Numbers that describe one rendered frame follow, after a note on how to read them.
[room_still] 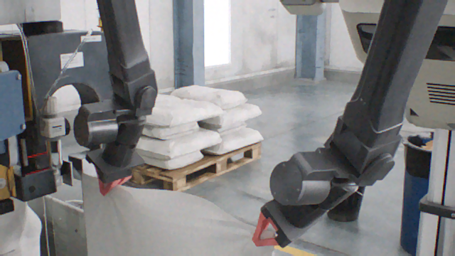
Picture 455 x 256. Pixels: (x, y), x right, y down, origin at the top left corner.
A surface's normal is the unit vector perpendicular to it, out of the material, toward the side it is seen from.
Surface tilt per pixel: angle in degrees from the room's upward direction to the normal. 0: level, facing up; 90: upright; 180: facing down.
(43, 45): 90
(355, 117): 101
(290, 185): 77
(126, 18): 105
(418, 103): 130
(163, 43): 90
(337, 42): 90
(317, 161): 32
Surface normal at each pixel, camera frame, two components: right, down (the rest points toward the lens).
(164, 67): 0.78, 0.15
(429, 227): -0.62, 0.18
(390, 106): 0.41, 0.61
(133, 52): 0.59, 0.27
